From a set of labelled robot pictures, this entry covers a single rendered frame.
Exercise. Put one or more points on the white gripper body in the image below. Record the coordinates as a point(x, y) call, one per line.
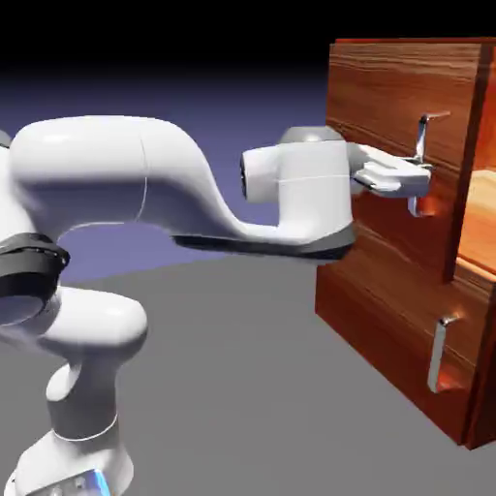
point(399, 179)

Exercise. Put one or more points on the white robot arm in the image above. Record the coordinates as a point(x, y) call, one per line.
point(100, 166)

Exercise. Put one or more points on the tall wooden cabinet door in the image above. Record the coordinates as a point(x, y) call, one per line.
point(387, 89)

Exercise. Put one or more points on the wooden cabinet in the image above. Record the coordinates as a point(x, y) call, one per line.
point(478, 240)

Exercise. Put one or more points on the short wooden cabinet door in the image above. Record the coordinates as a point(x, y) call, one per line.
point(387, 329)

